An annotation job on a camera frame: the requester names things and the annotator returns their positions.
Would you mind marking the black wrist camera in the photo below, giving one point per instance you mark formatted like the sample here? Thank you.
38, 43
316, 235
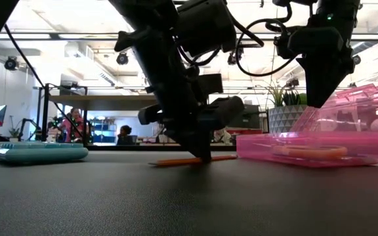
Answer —
317, 41
226, 111

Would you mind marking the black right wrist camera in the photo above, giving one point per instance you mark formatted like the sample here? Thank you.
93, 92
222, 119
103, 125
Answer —
317, 41

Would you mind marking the black ceiling spotlight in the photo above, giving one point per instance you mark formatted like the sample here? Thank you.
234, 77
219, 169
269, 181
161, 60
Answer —
122, 58
231, 59
11, 63

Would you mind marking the teal calculator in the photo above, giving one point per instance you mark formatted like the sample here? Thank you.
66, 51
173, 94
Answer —
38, 154

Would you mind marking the wooden shelf with black frame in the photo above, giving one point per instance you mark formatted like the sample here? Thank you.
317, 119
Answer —
103, 102

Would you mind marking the orange wooden pencil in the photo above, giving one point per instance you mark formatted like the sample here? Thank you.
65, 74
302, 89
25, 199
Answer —
176, 161

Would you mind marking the pink transparent pencil case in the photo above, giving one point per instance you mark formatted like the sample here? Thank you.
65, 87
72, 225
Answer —
258, 154

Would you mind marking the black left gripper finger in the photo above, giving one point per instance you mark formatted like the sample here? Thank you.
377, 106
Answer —
179, 137
202, 144

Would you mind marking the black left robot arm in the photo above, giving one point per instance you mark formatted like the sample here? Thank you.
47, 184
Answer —
153, 65

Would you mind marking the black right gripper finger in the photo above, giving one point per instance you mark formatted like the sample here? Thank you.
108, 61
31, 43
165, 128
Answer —
340, 69
312, 82

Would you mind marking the black overhead frame bar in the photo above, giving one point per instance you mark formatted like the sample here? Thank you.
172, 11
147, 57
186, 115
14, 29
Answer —
77, 36

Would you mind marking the black computer monitor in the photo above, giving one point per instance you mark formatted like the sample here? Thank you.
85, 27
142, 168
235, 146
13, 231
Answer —
253, 118

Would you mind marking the yellow marker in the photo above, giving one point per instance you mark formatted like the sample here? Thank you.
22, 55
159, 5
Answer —
341, 151

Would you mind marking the person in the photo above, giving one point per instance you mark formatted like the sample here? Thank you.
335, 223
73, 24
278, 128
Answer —
75, 126
124, 136

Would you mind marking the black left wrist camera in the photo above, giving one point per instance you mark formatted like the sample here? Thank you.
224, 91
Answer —
226, 111

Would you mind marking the succulent in patterned white pot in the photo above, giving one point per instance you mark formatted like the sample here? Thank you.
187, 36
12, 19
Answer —
284, 118

